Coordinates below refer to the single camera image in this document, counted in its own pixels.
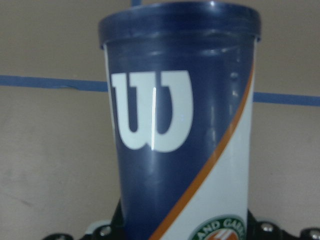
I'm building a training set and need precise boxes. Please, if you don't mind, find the white blue tennis ball can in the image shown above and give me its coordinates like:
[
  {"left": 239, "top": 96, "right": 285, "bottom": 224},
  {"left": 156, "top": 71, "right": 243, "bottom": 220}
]
[{"left": 98, "top": 1, "right": 261, "bottom": 240}]

